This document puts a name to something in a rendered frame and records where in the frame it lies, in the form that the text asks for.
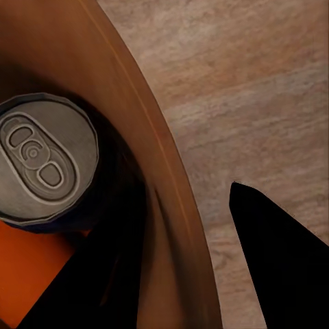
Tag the trash can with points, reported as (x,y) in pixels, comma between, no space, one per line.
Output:
(70,48)

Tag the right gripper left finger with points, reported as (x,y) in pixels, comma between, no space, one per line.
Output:
(72,300)

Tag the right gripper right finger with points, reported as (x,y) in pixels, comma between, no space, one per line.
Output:
(288,264)

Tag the can of soda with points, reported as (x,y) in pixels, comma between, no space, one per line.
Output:
(60,169)
(81,235)
(29,262)

